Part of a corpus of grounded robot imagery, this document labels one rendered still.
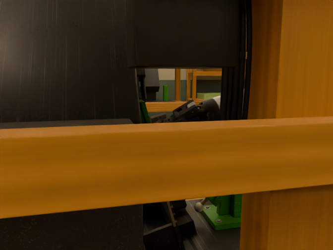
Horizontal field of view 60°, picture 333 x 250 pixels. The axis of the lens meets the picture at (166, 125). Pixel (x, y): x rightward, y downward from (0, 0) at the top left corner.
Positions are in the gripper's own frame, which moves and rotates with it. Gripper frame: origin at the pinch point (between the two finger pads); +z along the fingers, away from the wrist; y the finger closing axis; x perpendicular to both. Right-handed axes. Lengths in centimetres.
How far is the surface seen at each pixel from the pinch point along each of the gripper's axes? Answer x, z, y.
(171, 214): 18.8, 5.1, -8.3
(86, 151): 21.3, 15.7, 33.1
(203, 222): 18.8, -5.1, -27.8
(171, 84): -371, -136, -414
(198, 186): 27.2, 4.4, 26.9
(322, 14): 12.4, -20.8, 35.1
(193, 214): 14.1, -3.9, -31.9
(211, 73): -327, -207, -364
